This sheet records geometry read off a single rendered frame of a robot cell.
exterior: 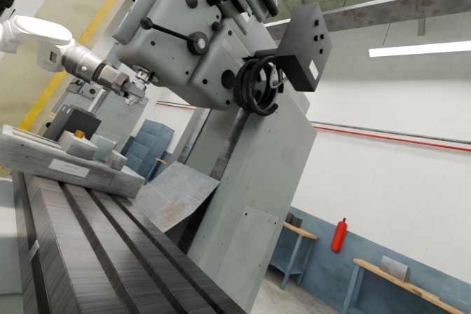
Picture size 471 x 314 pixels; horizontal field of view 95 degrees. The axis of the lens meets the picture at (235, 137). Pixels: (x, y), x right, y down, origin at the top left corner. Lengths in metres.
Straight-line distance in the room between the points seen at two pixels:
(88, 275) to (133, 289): 0.06
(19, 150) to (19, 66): 1.79
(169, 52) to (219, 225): 0.58
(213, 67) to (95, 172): 0.48
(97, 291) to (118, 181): 0.44
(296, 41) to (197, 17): 0.32
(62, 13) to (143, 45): 1.88
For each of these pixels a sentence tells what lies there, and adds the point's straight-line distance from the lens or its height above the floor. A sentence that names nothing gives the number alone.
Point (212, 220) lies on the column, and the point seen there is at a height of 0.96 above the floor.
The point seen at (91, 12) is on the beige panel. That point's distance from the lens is 2.59.
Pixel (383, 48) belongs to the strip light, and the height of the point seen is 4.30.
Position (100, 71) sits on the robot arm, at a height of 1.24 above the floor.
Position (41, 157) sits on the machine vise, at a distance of 0.69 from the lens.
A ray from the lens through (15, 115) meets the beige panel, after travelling 2.45.
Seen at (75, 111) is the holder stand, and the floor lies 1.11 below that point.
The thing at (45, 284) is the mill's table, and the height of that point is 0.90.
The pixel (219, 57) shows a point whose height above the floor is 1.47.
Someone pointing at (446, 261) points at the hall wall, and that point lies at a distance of 4.47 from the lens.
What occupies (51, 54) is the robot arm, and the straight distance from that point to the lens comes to 0.79.
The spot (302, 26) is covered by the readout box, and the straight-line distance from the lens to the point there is 0.78.
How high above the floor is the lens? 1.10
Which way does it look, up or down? 12 degrees up
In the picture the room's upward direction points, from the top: 24 degrees clockwise
